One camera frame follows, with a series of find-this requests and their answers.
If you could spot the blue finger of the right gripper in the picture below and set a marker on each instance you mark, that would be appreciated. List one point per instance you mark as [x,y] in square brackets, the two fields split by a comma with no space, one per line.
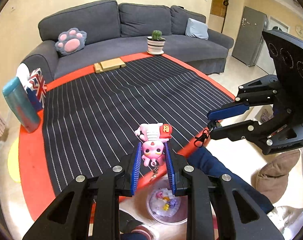
[231,132]
[227,111]

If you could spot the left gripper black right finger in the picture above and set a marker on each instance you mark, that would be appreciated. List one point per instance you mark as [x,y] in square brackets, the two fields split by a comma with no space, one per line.
[170,168]

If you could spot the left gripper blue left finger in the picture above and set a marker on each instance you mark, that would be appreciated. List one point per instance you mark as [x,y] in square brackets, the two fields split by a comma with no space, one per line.
[135,165]

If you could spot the pink pig keychain toy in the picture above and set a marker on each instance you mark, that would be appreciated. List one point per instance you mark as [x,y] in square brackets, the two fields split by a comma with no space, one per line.
[154,137]

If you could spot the pink trash bin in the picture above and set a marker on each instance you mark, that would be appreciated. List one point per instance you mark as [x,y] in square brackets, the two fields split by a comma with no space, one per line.
[165,207]

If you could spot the black slipper with sock foot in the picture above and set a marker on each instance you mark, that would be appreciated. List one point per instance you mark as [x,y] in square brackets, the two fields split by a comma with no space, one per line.
[131,228]

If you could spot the black striped table mat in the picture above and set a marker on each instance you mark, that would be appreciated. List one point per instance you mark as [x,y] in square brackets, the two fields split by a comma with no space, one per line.
[116,109]

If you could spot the grey refrigerator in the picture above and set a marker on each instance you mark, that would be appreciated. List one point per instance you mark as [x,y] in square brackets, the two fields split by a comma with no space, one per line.
[250,39]

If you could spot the light blue cushion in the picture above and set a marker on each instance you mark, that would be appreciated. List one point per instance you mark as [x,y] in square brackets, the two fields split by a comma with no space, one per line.
[196,29]

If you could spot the potted cactus striped pot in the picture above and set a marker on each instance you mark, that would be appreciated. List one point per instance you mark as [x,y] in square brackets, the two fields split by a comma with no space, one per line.
[155,43]

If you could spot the red coffee table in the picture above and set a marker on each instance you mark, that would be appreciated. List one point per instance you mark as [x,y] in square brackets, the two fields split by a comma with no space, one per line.
[31,167]

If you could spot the wooden phone stand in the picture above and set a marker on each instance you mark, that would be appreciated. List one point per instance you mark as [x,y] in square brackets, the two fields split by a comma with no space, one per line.
[108,65]

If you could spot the teal thermos bottle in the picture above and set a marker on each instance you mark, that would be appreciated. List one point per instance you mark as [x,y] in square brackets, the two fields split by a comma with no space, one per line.
[19,103]

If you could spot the union jack tissue box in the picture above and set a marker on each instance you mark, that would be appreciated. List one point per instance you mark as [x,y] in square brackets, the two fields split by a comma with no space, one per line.
[34,84]

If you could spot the cat paw cushion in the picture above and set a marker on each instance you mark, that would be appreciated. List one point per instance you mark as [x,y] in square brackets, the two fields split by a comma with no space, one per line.
[70,41]

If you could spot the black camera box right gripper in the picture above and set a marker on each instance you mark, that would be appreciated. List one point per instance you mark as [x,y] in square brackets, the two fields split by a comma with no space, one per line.
[287,54]

